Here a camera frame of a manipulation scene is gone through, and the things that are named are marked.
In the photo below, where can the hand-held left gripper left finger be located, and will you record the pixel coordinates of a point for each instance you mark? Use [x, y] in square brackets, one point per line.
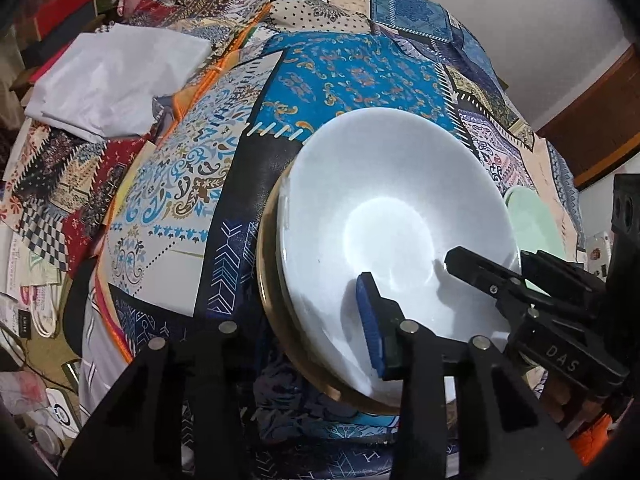
[225, 360]

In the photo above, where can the white folded cloth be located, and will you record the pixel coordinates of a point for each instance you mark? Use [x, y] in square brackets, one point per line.
[110, 75]

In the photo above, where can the wooden wardrobe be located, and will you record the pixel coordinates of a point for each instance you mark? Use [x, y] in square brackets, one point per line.
[600, 125]

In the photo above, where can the brown plate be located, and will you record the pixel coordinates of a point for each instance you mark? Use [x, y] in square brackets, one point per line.
[270, 290]

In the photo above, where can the person's right hand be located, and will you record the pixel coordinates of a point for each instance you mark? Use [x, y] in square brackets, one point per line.
[565, 395]

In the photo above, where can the red box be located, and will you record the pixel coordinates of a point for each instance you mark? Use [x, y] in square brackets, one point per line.
[65, 2]

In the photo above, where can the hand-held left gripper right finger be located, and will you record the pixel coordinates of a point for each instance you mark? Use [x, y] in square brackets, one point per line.
[370, 325]

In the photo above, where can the person's right forearm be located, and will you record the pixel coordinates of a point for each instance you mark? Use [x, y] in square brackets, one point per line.
[592, 440]

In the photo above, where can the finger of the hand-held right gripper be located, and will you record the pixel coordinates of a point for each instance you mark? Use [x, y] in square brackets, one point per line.
[480, 272]
[560, 275]

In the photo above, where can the white round device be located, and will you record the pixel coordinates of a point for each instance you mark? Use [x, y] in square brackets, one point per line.
[62, 412]

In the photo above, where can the white plate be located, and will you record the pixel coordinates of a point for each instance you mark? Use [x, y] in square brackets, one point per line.
[390, 200]

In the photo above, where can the white printed shopping bag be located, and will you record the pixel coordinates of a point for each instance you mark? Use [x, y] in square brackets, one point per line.
[40, 307]

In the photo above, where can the green plate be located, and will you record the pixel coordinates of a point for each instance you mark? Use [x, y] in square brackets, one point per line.
[527, 225]

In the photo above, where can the dark grey box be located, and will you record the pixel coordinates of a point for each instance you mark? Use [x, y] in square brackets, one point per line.
[60, 40]

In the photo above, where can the patchwork blanket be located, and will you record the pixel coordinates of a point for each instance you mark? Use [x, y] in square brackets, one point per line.
[210, 170]

